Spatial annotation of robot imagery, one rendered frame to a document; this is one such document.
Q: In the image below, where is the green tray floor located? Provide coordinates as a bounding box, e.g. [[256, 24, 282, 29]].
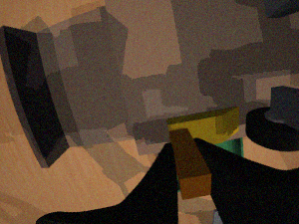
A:
[[215, 140, 235, 153]]

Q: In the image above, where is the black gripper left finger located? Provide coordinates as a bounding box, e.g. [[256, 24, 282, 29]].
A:
[[36, 142, 178, 224]]

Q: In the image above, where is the green tray rim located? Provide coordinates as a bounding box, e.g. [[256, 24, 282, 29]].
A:
[[177, 138, 245, 191]]

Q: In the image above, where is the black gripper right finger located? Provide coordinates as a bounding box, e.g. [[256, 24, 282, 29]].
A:
[[193, 138, 299, 224]]

